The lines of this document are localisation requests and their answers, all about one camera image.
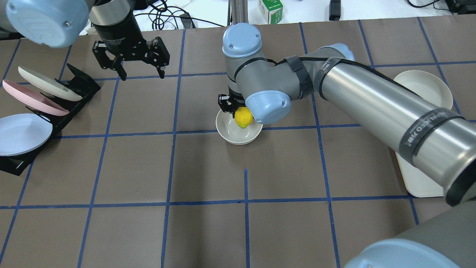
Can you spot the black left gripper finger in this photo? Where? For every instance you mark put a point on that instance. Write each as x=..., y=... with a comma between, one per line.
x=120, y=71
x=161, y=71

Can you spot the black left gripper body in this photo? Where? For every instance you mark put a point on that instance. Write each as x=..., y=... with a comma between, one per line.
x=118, y=32

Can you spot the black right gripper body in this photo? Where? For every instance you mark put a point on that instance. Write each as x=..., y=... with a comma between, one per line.
x=225, y=103

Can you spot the yellow lemon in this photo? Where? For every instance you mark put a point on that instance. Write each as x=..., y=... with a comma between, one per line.
x=243, y=117

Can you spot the white ceramic bowl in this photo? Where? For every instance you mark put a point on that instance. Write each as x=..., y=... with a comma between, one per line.
x=232, y=133

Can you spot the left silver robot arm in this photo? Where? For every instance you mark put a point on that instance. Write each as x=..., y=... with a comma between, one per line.
x=58, y=23

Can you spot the cream plate in rack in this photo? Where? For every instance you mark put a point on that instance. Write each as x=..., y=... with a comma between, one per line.
x=48, y=85

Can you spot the pink plate in rack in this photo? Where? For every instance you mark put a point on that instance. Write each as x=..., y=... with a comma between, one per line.
x=33, y=99

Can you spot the green white carton box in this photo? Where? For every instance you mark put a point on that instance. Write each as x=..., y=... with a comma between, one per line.
x=272, y=10

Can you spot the lavender plate in rack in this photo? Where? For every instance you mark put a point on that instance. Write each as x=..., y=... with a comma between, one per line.
x=21, y=133

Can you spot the black plate rack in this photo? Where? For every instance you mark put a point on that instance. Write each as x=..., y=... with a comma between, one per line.
x=83, y=85

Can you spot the black power adapter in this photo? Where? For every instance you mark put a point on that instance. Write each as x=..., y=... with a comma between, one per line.
x=334, y=10

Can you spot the shallow cream plate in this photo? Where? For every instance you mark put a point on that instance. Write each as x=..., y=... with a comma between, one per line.
x=428, y=86

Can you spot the white rectangular tray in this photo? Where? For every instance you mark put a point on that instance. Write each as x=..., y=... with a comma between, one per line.
x=416, y=182

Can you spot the aluminium frame post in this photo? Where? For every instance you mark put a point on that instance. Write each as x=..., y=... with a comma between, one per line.
x=237, y=12

